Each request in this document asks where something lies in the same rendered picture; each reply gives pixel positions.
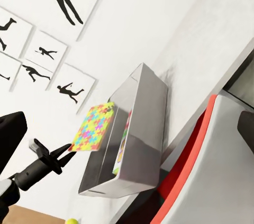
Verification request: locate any jigsaw puzzle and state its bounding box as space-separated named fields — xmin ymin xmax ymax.
xmin=68 ymin=102 xmax=116 ymax=152

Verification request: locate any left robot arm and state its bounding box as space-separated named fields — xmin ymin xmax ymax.
xmin=0 ymin=138 xmax=77 ymax=224

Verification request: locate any board game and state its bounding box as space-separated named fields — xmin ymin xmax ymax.
xmin=112 ymin=111 xmax=132 ymax=175

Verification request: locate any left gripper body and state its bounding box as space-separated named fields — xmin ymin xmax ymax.
xmin=25 ymin=147 xmax=63 ymax=182

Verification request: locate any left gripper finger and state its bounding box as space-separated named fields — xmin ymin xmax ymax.
xmin=55 ymin=152 xmax=77 ymax=167
xmin=49 ymin=143 xmax=71 ymax=165

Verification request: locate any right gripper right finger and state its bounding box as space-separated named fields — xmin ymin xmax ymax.
xmin=237 ymin=111 xmax=254 ymax=153

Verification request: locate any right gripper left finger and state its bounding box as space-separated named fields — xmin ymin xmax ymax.
xmin=0 ymin=111 xmax=28 ymax=174

